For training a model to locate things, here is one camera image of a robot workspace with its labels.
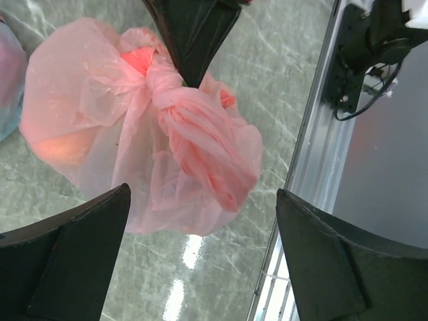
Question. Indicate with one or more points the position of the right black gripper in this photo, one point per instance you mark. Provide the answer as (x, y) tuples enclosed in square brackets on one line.
[(193, 31)]

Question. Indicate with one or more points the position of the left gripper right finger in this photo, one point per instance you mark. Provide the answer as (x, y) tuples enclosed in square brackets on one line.
[(341, 272)]

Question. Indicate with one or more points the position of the pink plastic bag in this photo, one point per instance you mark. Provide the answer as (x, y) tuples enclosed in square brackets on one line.
[(104, 108)]

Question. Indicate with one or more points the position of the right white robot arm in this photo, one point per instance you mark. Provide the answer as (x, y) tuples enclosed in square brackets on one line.
[(390, 23)]

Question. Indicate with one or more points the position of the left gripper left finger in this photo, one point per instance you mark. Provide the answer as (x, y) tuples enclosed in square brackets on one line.
[(60, 268)]

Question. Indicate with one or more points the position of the blue tied plastic bag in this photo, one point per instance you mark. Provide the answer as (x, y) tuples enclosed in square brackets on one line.
[(12, 72)]

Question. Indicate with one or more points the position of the aluminium mounting rail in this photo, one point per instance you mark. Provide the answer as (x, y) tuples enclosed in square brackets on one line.
[(314, 175)]

